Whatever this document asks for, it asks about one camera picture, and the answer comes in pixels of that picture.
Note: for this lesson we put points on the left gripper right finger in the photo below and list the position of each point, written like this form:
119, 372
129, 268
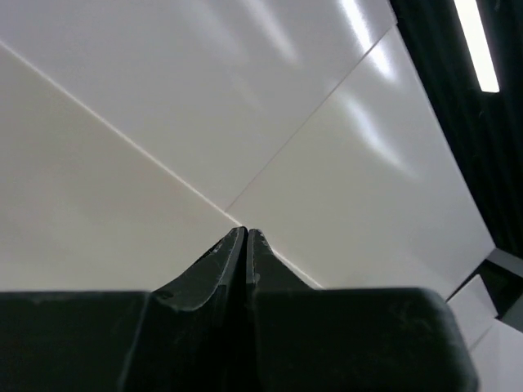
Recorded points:
363, 339

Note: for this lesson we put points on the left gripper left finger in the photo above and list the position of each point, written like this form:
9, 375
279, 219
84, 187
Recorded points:
119, 340

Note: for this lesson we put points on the ceiling light strip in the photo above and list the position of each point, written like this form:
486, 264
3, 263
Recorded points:
474, 33

